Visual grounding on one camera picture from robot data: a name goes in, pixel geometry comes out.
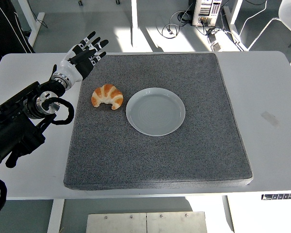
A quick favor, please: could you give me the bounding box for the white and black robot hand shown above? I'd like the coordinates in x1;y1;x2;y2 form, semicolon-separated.
55;31;109;83

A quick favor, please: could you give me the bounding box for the golden croissant bread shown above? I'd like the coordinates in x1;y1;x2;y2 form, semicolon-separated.
91;83;124;111

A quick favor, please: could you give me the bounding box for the round grey plate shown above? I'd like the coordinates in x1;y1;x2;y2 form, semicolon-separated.
126;87;186;137

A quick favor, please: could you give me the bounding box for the grey metal plate with screws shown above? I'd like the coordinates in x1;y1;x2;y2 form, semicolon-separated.
86;213;147;233
146;211;208;233

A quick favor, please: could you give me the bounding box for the white desk leg with foot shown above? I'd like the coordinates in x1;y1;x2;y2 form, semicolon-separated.
16;0;46;48
222;0;249;51

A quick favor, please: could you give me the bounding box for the person's leg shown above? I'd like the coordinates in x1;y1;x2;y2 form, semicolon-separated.
0;0;36;78

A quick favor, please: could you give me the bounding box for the grey speckled mat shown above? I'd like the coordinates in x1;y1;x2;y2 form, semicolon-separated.
63;52;254;191

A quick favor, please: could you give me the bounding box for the white computer tower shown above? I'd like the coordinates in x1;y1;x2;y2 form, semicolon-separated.
192;0;222;27

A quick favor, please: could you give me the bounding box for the black power adapter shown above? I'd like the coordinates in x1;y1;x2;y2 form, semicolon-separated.
207;27;224;45

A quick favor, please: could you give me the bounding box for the white table leg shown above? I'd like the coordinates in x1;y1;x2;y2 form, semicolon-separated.
221;195;235;233
47;199;65;233

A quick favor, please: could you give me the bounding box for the table height control panel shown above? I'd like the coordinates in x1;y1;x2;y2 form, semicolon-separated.
261;193;291;201

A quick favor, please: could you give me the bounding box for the white upright post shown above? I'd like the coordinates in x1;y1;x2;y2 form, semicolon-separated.
130;0;139;48

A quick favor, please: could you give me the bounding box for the black floor cable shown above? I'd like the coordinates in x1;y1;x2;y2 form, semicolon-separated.
162;9;194;39

